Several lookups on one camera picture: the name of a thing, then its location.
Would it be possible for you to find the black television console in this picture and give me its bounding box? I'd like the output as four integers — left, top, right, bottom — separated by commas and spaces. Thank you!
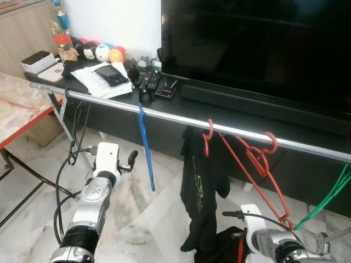
24, 60, 351, 218

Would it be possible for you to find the black round plush toy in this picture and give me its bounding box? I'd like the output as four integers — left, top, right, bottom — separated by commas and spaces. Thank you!
73, 38, 88, 58
85, 39, 102, 60

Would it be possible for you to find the white teal plush toy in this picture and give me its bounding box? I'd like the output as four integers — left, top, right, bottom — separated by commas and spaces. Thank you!
96, 43, 113, 62

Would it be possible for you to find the black soundbar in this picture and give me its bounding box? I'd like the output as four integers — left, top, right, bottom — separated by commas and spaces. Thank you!
181, 84, 351, 136

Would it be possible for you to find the green plastic hanger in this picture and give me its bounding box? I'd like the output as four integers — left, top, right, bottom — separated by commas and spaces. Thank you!
293, 162, 351, 231

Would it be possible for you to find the black flat screen television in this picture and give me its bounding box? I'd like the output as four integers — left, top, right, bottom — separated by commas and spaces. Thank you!
161, 0, 351, 116

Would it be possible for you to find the small black pouch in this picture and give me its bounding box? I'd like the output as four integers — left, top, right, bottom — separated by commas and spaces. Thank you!
60, 59, 83, 77

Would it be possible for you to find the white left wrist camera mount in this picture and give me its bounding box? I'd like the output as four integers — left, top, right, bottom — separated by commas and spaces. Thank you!
94, 142, 121, 175

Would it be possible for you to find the black ribbed collar garment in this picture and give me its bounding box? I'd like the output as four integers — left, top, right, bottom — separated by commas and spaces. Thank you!
195, 227, 247, 263

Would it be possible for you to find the dark thin hanger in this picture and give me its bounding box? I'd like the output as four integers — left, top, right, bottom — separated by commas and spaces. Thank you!
65, 87, 93, 165

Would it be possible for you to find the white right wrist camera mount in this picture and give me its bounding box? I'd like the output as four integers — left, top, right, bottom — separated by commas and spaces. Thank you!
240, 204, 266, 248

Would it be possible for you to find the black printed T-shirt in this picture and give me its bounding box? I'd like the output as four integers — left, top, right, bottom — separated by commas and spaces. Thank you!
180, 125, 231, 253

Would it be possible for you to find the yellow round plush toy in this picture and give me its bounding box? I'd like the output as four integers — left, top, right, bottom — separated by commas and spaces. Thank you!
109, 45, 128, 64

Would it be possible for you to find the red lidded glass jar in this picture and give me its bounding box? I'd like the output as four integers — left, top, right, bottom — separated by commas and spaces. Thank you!
53, 34, 77, 62

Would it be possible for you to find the white box black lid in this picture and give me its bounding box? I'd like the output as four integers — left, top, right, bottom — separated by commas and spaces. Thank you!
22, 51, 57, 75

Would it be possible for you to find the marble top folding table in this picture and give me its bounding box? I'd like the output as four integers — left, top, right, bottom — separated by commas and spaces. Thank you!
0, 71, 75, 230

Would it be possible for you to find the silver metal clothes rack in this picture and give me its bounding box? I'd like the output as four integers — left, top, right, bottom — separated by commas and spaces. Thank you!
30, 82, 351, 258

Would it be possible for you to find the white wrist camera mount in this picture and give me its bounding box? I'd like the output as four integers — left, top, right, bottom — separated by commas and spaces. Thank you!
240, 204, 266, 248
94, 142, 121, 175

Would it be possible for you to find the light wooden cabinet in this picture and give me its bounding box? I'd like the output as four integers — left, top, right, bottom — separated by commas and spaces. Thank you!
0, 0, 64, 77

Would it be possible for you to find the blue plastic hanger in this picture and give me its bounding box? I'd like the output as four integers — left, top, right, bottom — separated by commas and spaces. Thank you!
137, 102, 156, 192

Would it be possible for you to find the black remote control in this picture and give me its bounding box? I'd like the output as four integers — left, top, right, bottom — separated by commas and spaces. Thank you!
134, 68, 153, 92

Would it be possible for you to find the blue gold trophy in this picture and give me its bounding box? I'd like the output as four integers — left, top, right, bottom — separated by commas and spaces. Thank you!
51, 0, 71, 31

